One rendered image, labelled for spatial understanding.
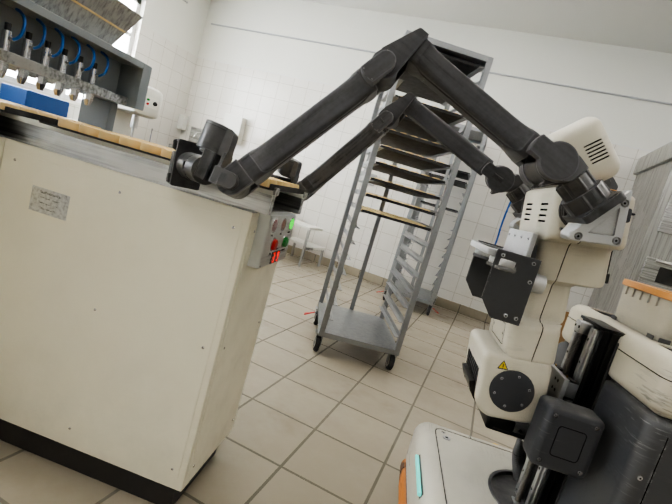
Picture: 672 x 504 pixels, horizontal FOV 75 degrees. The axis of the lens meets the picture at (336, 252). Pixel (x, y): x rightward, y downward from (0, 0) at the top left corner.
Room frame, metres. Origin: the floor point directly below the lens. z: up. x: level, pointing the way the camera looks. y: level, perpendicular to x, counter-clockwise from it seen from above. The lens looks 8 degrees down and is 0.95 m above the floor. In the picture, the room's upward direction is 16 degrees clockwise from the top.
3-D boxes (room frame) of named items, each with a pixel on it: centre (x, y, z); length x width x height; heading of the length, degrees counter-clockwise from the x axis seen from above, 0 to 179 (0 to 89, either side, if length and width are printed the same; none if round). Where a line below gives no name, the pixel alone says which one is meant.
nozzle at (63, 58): (1.33, 0.91, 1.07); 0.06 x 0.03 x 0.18; 82
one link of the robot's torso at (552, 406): (1.06, -0.55, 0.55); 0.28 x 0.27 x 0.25; 174
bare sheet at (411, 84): (2.75, -0.25, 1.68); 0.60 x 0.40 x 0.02; 5
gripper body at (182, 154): (0.96, 0.35, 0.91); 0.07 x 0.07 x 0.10; 39
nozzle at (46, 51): (1.26, 0.92, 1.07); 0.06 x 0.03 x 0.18; 82
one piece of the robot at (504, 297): (1.14, -0.43, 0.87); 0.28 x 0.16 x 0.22; 174
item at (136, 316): (1.24, 0.53, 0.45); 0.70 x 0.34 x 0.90; 82
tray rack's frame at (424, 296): (4.52, -0.88, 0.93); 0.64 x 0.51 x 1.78; 164
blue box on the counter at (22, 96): (3.82, 2.85, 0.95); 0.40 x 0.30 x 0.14; 164
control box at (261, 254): (1.19, 0.17, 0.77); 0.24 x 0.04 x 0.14; 172
